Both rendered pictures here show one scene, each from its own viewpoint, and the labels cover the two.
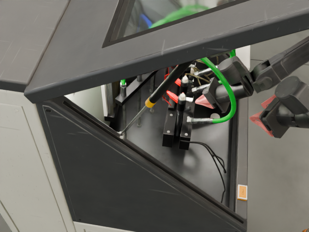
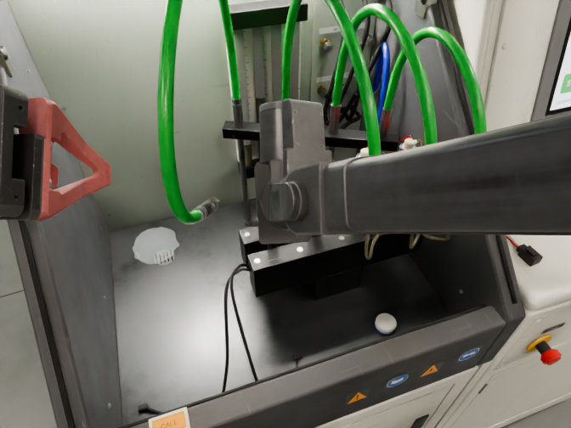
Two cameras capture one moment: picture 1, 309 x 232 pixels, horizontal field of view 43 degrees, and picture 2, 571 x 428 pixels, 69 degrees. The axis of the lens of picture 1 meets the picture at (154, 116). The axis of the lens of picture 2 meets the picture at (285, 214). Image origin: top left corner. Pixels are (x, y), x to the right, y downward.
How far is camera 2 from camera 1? 1.02 m
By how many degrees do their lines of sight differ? 42
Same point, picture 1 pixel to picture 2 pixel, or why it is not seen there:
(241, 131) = (343, 363)
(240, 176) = (216, 408)
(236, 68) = (283, 123)
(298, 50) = (411, 153)
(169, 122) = not seen: hidden behind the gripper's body
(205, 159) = (276, 348)
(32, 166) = not seen: hidden behind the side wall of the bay
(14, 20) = not seen: outside the picture
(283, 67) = (342, 186)
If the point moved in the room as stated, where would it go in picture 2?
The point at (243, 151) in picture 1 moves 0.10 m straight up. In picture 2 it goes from (290, 387) to (291, 355)
